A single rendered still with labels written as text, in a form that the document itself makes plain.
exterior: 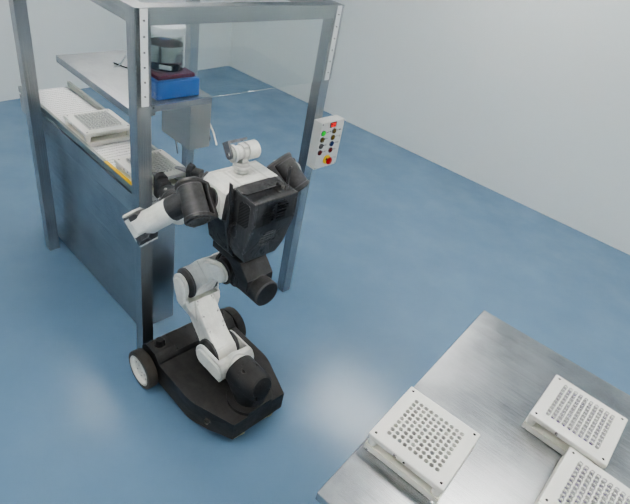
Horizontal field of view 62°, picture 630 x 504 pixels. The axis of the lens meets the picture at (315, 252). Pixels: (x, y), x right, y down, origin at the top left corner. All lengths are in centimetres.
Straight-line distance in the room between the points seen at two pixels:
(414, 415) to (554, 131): 378
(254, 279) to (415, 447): 87
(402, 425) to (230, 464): 110
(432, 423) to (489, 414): 27
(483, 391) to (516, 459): 25
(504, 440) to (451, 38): 411
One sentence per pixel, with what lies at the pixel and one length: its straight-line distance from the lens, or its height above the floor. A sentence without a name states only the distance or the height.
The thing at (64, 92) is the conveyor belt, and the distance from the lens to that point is 349.
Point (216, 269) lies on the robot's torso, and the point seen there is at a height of 83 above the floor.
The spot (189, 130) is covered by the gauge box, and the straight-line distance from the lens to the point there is 233.
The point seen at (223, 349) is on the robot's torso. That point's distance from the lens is 249.
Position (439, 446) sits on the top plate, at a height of 91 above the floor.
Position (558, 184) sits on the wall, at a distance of 518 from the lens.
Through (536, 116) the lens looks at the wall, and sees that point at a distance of 510.
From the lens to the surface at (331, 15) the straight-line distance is 257.
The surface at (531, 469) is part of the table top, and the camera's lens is 181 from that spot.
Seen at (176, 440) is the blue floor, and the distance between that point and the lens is 259.
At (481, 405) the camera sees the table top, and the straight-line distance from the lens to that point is 188.
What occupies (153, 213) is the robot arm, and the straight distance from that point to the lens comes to 189.
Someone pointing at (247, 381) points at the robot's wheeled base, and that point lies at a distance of 237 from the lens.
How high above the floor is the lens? 215
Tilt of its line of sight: 35 degrees down
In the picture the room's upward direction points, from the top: 12 degrees clockwise
